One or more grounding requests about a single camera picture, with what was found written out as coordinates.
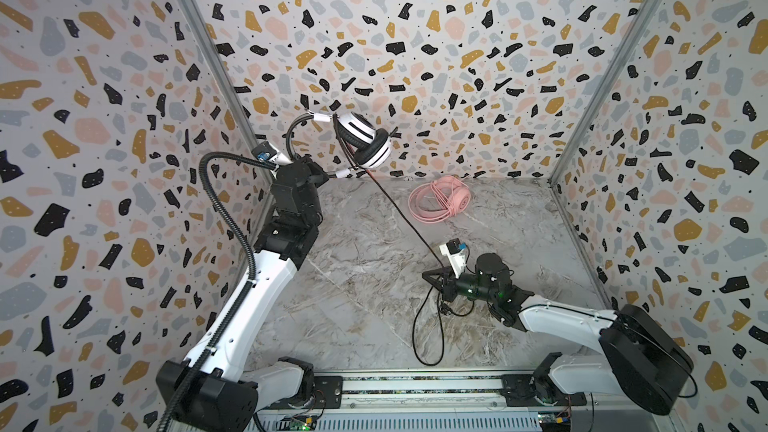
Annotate black braided headphone cable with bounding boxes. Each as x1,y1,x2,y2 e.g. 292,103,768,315
332,125,476,368

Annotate white black headphones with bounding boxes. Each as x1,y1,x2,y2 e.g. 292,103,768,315
285,112,392,178

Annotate pink headphones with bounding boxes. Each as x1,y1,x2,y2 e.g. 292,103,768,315
408,175,472,224

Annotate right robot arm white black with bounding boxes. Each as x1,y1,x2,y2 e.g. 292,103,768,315
422,246,695,416

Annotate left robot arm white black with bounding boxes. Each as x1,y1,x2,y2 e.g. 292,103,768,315
156,152,329,431

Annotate circuit board right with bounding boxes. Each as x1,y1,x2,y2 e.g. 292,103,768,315
537,412,572,432

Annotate green circuit board left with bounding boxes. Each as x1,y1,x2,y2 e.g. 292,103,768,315
278,415,317,431

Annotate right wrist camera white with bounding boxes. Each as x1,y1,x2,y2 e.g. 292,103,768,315
439,238,469,279

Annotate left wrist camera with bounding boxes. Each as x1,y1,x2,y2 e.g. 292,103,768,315
251,141,292,167

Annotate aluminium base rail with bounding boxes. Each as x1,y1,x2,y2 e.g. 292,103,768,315
167,368,685,432

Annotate black corrugated cable conduit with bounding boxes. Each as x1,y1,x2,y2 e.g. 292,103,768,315
157,151,280,432

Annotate left aluminium corner post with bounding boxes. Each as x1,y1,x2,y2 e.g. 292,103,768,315
176,0,260,159

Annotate aluminium corner post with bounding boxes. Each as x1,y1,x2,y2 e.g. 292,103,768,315
548,0,662,190
176,0,260,159

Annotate right aluminium corner post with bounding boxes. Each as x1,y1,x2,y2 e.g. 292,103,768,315
548,0,662,190

